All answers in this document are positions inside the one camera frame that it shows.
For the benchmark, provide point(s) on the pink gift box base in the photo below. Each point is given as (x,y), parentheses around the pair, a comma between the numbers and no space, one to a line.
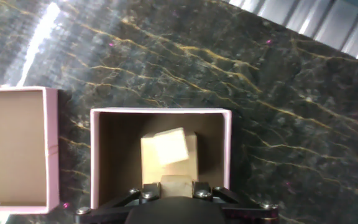
(117,155)

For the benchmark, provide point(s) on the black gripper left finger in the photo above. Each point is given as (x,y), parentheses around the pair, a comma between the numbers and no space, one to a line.
(113,210)

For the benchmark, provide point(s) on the pink gift box lid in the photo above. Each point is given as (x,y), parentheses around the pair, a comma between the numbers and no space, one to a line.
(11,149)

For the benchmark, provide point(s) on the large wooden cube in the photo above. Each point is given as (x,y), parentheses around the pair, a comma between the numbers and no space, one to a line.
(149,168)

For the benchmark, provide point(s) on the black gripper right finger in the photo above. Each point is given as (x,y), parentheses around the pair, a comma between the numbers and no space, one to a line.
(247,213)

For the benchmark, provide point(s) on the black marble pattern mat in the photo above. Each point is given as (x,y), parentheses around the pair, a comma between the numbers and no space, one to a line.
(197,62)

